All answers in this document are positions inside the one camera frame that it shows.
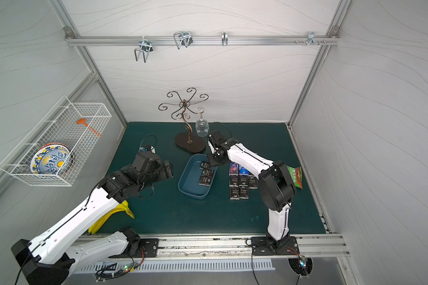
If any dark blue tissue pack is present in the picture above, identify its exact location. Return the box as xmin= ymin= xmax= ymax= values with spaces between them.
xmin=229 ymin=162 xmax=239 ymax=176

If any blue pocket tissue pack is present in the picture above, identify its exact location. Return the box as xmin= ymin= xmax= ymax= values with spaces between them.
xmin=239 ymin=166 xmax=249 ymax=176

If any black Face tissue pack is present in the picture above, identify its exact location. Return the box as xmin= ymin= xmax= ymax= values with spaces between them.
xmin=238 ymin=175 xmax=249 ymax=187
xmin=248 ymin=176 xmax=258 ymax=190
xmin=229 ymin=175 xmax=239 ymax=187
xmin=229 ymin=186 xmax=240 ymax=200

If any teal plastic storage box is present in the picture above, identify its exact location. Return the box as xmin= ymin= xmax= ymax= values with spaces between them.
xmin=178 ymin=154 xmax=217 ymax=200

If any black Face pack barcode side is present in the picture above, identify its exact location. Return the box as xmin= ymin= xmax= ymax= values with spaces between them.
xmin=239 ymin=185 xmax=249 ymax=200

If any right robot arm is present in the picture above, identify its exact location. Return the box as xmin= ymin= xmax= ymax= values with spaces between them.
xmin=208 ymin=134 xmax=296 ymax=242

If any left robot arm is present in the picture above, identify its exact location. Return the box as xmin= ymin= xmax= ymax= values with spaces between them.
xmin=11 ymin=152 xmax=173 ymax=285

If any metal scroll cup stand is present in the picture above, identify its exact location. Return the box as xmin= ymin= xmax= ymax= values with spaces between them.
xmin=158 ymin=87 xmax=209 ymax=154

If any yellow banana toy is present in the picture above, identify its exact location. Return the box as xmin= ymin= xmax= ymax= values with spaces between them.
xmin=88 ymin=201 xmax=135 ymax=235

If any orange plastic spoon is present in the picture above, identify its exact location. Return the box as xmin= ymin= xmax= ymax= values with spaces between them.
xmin=77 ymin=118 xmax=102 ymax=137

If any green snack bag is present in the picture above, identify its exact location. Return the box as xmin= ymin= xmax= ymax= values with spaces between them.
xmin=287 ymin=166 xmax=303 ymax=189

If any blue yellow patterned plate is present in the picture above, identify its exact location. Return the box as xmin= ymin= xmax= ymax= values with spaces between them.
xmin=30 ymin=143 xmax=72 ymax=175

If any metal hook small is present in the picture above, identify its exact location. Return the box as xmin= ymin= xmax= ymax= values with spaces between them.
xmin=221 ymin=32 xmax=228 ymax=46

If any metal hook centre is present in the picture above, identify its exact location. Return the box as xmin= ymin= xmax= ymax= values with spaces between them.
xmin=173 ymin=32 xmax=193 ymax=50

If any metal hook left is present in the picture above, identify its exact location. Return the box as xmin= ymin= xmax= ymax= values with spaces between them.
xmin=134 ymin=37 xmax=153 ymax=63

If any white vent strip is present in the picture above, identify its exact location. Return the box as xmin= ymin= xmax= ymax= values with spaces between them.
xmin=65 ymin=259 xmax=275 ymax=274

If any metal hook right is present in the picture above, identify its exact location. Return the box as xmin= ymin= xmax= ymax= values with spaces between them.
xmin=295 ymin=32 xmax=326 ymax=46

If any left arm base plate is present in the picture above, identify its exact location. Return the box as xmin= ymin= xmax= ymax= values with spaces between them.
xmin=109 ymin=238 xmax=159 ymax=258

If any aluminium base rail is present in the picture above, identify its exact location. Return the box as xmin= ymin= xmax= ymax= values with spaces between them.
xmin=141 ymin=234 xmax=350 ymax=261

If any white wire basket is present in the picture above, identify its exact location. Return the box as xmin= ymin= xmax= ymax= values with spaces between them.
xmin=0 ymin=96 xmax=112 ymax=187

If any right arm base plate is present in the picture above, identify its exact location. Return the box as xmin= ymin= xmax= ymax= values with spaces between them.
xmin=249 ymin=236 xmax=300 ymax=256

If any aluminium top rail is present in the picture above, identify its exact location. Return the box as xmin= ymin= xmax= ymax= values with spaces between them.
xmin=65 ymin=34 xmax=341 ymax=47

